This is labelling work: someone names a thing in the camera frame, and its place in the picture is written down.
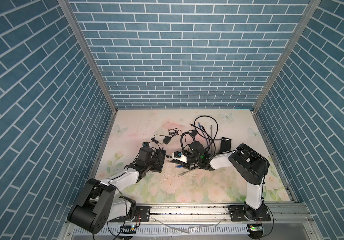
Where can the black network switch blue ports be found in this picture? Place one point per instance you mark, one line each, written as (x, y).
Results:
(161, 155)

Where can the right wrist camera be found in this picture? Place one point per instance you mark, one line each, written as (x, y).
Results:
(179, 156)

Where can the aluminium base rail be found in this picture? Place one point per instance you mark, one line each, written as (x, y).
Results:
(211, 221)

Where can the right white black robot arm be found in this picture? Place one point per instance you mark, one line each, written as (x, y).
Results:
(252, 167)

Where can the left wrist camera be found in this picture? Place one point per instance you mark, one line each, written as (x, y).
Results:
(145, 145)

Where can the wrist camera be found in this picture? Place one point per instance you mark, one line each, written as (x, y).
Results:
(145, 145)
(179, 156)

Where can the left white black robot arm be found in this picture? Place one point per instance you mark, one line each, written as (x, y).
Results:
(100, 201)

